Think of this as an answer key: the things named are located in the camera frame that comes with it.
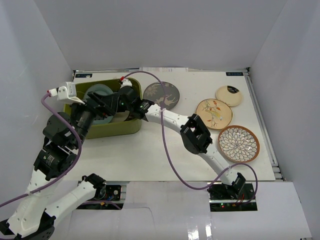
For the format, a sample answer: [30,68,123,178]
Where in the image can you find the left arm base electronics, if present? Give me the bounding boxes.
[77,184,126,210]

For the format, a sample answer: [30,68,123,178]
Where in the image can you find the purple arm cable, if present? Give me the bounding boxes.
[0,93,123,211]
[121,71,258,206]

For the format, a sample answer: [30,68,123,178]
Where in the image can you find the dark striped rim plate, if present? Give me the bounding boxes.
[110,111,134,123]

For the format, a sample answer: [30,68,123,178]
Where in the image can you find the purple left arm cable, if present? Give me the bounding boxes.
[0,93,123,211]

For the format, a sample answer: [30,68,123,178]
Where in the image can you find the beige plate with bird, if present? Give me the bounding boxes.
[195,98,233,131]

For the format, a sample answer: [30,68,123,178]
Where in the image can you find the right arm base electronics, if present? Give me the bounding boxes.
[207,183,258,212]

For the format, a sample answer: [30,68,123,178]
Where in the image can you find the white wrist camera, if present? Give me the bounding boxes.
[120,77,132,88]
[47,81,85,105]

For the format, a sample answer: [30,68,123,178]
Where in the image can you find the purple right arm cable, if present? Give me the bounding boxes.
[121,71,258,206]

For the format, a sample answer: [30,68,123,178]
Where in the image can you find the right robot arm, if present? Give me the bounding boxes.
[104,85,246,200]

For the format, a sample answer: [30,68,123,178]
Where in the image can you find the blue-grey glazed plate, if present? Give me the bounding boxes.
[82,83,117,125]

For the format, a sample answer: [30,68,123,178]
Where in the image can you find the white petal plate orange rim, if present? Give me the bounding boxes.
[217,125,260,163]

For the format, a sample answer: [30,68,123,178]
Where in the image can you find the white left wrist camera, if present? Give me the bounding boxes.
[47,81,85,105]

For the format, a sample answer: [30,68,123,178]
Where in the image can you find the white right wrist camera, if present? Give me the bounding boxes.
[120,77,132,88]

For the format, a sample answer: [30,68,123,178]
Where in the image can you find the olive green plastic bin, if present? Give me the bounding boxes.
[63,77,142,140]

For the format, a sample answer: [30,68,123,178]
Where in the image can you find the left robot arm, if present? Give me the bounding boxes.
[0,92,120,240]

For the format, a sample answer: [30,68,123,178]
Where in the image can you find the grey plate with deer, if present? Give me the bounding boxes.
[143,81,180,110]

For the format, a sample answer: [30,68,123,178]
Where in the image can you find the small cream plate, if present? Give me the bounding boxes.
[215,85,243,107]

